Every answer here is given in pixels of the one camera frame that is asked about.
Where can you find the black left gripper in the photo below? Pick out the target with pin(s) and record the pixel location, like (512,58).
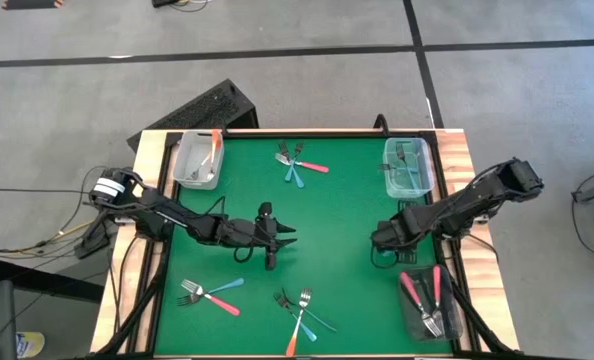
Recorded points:
(247,232)

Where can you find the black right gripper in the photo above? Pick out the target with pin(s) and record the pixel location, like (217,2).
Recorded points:
(394,235)

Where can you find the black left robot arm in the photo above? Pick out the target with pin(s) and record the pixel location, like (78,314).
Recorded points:
(152,205)

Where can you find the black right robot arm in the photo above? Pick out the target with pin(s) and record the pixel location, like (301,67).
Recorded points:
(477,197)

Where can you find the clear plastic bin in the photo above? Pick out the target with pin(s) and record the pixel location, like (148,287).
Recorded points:
(424,190)

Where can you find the grey translucent plastic bin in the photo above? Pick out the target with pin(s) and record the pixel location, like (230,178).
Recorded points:
(452,300)

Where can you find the white plastic bin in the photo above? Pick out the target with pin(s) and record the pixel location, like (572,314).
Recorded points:
(187,180)

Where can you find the black computer tower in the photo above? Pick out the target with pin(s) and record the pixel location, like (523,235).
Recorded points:
(202,110)

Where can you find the yellow white bag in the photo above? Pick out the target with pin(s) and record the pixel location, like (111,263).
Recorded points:
(29,345)

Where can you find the black diagonal frame strut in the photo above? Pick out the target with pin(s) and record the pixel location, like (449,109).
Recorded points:
(142,310)
(477,320)

